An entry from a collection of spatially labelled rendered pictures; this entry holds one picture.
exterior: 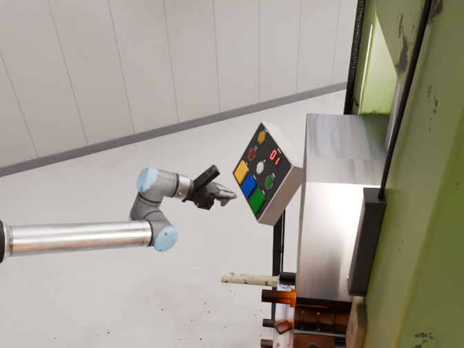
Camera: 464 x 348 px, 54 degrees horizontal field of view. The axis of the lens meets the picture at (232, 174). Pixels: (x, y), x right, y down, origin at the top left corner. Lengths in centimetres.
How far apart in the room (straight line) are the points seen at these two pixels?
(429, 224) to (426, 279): 10
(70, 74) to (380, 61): 287
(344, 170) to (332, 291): 36
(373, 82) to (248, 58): 296
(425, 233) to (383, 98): 68
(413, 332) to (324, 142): 53
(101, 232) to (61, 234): 12
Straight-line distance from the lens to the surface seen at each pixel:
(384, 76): 124
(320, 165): 106
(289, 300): 151
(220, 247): 302
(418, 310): 74
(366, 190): 88
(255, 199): 181
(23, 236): 136
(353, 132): 119
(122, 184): 365
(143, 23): 373
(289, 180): 170
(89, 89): 382
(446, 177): 57
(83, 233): 141
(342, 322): 148
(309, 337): 145
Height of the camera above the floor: 219
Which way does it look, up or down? 37 degrees down
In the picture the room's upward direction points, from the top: 3 degrees counter-clockwise
